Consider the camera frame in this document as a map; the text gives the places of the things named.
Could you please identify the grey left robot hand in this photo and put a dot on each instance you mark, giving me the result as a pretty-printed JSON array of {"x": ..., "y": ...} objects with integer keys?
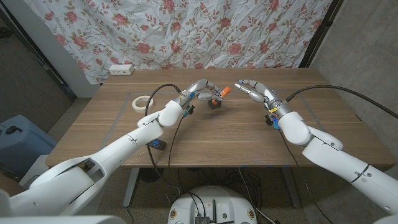
[{"x": 199, "y": 87}]

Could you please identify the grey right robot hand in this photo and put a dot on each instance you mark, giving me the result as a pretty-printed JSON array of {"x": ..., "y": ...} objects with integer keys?
[{"x": 267, "y": 93}]

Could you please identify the orange and white glue stick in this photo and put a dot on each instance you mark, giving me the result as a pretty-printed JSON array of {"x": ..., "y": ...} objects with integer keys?
[{"x": 221, "y": 95}]

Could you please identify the orange glue stick cap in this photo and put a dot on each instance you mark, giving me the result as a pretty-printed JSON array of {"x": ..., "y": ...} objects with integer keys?
[{"x": 226, "y": 91}]

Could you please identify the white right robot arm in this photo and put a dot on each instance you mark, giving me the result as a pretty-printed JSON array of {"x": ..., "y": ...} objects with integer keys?
[{"x": 329, "y": 149}]

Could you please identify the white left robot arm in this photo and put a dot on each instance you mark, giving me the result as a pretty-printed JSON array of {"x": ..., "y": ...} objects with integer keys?
[{"x": 136, "y": 137}]

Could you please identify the dark grey block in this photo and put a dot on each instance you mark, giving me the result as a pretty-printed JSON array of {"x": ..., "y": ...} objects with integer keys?
[{"x": 214, "y": 105}]

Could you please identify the beige masking tape roll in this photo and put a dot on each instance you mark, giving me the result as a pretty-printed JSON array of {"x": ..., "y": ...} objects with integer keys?
[{"x": 134, "y": 105}]

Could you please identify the black TV remote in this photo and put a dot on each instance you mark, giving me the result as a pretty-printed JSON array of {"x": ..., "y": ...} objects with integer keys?
[{"x": 157, "y": 144}]

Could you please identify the floral backdrop sheet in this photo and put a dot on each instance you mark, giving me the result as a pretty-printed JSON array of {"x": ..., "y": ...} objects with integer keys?
[{"x": 186, "y": 31}]

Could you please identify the black backdrop stand pole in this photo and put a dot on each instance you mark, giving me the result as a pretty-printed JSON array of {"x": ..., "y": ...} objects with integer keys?
[{"x": 320, "y": 34}]

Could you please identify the white power strip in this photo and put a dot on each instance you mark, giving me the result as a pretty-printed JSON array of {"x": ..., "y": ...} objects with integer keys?
[{"x": 121, "y": 69}]

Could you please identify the grey table leg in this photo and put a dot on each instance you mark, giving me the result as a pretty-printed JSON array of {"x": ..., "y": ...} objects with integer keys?
[{"x": 292, "y": 189}]

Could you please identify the black floor fan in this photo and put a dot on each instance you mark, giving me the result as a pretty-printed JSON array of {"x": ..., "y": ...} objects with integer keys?
[{"x": 150, "y": 175}]

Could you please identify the white robot torso base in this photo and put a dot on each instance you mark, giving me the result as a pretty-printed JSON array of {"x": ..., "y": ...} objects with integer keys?
[{"x": 224, "y": 199}]

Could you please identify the white table leg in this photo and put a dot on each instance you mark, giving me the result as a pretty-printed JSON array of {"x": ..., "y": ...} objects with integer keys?
[{"x": 130, "y": 189}]

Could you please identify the blue plastic bin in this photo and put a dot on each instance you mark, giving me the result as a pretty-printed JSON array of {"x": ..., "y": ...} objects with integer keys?
[{"x": 25, "y": 140}]

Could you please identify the person's bare leg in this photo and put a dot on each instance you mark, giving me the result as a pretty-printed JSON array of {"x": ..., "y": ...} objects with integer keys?
[{"x": 7, "y": 185}]

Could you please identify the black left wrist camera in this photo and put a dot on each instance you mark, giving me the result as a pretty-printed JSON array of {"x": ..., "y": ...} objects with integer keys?
[{"x": 188, "y": 110}]

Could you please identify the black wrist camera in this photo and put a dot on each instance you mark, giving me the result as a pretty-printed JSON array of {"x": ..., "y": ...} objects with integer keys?
[
  {"x": 272, "y": 121},
  {"x": 188, "y": 110}
]

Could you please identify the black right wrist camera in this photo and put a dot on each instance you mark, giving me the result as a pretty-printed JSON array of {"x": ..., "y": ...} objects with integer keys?
[{"x": 272, "y": 121}]

